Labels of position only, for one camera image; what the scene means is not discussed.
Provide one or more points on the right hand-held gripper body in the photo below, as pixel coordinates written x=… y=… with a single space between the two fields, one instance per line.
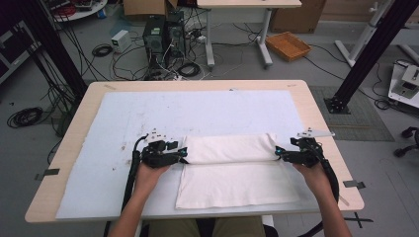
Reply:
x=306 y=153

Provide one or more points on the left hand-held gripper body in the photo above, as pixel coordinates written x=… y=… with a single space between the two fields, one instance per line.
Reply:
x=159 y=156

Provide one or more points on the white tank top black trim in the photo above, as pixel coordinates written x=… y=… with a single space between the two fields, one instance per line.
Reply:
x=237 y=177

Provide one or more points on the person's left hand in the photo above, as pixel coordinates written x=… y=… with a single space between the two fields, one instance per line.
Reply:
x=150 y=179

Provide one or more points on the person's right hand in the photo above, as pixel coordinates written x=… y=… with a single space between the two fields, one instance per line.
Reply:
x=313 y=179

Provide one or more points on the white foam mat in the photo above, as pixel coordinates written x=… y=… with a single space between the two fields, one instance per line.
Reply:
x=131 y=118

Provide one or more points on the grey tape strip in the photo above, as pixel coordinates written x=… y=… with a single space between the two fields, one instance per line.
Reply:
x=354 y=184
x=49 y=173

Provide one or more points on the grey floor mat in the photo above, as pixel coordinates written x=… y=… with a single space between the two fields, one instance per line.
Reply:
x=359 y=121

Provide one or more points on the person's left leg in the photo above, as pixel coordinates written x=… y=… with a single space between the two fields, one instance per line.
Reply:
x=174 y=228

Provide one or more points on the person's leg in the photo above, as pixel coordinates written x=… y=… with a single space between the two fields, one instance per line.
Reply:
x=240 y=227
x=174 y=228

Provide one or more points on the black tape cross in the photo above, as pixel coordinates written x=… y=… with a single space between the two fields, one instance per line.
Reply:
x=358 y=220

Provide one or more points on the person's right leg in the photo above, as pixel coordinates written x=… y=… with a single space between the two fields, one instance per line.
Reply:
x=240 y=227

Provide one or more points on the orange woven basket tray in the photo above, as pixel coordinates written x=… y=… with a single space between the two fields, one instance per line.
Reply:
x=288 y=46

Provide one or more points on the black office chair base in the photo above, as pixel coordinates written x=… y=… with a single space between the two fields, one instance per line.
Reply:
x=408 y=141

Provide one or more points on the black computer tower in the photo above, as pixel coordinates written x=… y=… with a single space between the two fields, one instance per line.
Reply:
x=175 y=34
x=154 y=39

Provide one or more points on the small white box device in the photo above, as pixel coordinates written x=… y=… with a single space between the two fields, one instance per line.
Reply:
x=121 y=41

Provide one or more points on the white machine base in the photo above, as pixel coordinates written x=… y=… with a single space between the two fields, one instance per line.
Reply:
x=405 y=85

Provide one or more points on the white metal stand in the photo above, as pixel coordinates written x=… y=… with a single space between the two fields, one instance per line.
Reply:
x=362 y=36

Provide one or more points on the large brown cardboard box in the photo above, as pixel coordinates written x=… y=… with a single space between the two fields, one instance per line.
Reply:
x=298 y=15

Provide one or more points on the white-legged wooden desk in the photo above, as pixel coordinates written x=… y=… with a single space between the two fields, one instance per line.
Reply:
x=247 y=3

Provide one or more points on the round white table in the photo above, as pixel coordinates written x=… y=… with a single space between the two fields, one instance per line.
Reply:
x=82 y=10

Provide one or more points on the dark equipment rack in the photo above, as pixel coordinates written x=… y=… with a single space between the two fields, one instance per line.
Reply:
x=13 y=49

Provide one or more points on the black metal frame post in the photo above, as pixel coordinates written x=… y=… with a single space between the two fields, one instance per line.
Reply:
x=372 y=52
x=56 y=49

